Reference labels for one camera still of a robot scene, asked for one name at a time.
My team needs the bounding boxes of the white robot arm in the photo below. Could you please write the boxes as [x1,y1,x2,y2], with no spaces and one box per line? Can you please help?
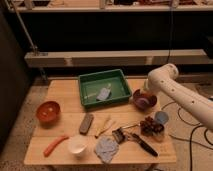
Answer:
[143,63,213,132]

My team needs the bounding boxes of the purple bowl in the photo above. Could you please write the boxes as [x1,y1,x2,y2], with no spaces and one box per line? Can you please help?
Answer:
[133,89,157,110]

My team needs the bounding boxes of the red bowl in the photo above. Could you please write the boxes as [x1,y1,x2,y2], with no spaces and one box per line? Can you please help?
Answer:
[36,101,60,124]

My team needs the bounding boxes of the blue cup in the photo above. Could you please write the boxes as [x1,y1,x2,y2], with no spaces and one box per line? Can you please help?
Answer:
[154,111,169,125]

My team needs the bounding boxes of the grey scoop in tray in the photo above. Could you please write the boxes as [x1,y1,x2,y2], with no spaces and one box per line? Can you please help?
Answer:
[96,85,111,101]

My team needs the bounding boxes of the brown grape bunch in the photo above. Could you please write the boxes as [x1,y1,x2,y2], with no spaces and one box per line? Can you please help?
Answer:
[140,116,164,136]

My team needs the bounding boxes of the green plastic tray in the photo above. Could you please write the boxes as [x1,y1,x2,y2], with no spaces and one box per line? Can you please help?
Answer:
[78,69,132,108]

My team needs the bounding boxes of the wooden table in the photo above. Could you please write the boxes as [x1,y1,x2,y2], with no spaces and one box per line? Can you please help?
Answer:
[24,80,176,165]

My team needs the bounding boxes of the metal spatula tool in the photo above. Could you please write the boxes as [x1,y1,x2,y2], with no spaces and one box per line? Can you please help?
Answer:
[112,124,136,144]

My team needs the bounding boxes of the blue grey cloth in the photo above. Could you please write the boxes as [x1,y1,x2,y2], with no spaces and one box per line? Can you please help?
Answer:
[94,137,119,163]

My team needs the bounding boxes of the metal shelf beam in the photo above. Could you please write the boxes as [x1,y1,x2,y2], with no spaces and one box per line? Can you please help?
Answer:
[25,49,213,68]

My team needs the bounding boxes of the white cup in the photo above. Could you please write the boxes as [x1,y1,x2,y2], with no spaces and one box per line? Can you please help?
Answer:
[68,135,87,157]

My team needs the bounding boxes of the orange carrot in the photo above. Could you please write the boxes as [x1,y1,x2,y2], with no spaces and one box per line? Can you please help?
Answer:
[43,135,69,157]

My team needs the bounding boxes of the diagonal metal pole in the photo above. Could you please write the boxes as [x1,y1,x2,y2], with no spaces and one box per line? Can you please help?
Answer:
[7,0,47,56]

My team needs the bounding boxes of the black floor cable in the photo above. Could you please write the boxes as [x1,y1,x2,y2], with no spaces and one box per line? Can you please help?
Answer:
[161,99,213,171]

